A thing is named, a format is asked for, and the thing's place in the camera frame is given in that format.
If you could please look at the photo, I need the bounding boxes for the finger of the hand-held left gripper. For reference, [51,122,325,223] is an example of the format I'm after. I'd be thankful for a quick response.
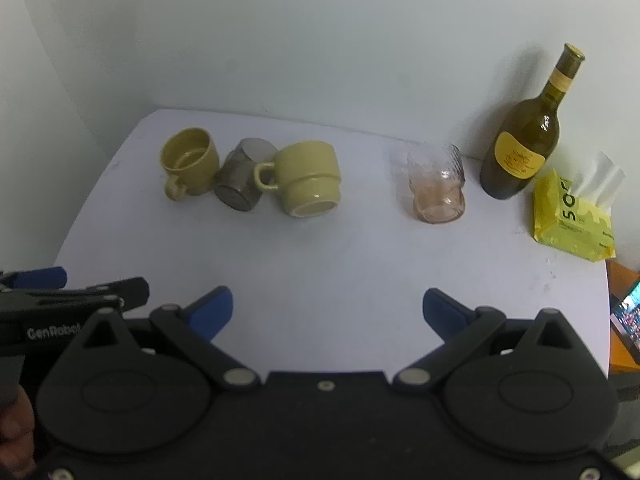
[60,276,151,312]
[0,266,69,292]

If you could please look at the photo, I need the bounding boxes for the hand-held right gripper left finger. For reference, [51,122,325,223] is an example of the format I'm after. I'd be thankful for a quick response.
[64,286,262,392]

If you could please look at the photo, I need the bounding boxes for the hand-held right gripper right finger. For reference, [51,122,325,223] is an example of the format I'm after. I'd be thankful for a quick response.
[394,287,596,392]

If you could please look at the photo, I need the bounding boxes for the grey metal cup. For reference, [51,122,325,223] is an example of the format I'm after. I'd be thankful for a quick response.
[214,137,279,211]

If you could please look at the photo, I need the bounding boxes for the person's left hand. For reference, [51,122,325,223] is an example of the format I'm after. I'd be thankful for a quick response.
[0,385,37,472]

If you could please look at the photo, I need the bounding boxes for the pink ribbed drinking glass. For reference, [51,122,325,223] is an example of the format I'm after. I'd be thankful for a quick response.
[406,143,467,224]

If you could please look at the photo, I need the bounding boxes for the mustard yellow mug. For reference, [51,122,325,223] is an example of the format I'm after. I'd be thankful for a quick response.
[160,127,221,202]

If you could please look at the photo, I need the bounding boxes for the yellow tissue pack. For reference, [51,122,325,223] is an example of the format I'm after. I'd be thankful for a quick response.
[532,151,626,264]

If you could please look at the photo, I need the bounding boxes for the pale yellow-green mug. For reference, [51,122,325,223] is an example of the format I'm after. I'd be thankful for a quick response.
[253,141,343,219]

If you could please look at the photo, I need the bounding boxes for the dark glass bottle yellow label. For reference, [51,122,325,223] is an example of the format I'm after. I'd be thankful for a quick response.
[480,43,586,201]

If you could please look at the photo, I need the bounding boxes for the lit screen device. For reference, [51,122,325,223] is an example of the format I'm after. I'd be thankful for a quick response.
[609,280,640,352]

